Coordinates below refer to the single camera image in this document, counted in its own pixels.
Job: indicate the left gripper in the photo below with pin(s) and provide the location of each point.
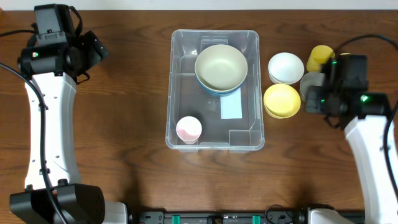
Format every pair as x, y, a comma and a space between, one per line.
98, 50

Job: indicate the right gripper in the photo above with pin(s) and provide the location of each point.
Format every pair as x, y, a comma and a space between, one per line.
311, 105

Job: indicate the grey small bowl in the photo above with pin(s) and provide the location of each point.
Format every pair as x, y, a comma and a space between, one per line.
310, 79

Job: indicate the yellow small bowl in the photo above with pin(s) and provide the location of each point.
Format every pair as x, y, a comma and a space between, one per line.
281, 101

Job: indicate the yellow cup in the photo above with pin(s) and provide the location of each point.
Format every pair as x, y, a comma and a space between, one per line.
319, 56

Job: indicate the white small bowl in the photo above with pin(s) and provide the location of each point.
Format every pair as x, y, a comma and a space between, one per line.
285, 68

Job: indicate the cream beige bowl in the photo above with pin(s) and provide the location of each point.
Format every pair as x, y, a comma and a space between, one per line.
221, 67

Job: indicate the pink cup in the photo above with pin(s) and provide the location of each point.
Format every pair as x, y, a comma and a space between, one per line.
189, 129

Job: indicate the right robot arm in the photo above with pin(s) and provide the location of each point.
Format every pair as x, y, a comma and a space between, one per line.
366, 119

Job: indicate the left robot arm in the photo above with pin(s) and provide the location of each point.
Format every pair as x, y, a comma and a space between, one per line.
56, 55

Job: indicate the clear plastic storage container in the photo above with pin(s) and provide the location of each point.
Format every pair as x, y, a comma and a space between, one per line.
187, 98

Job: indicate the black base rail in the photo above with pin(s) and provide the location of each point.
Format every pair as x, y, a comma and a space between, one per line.
276, 214

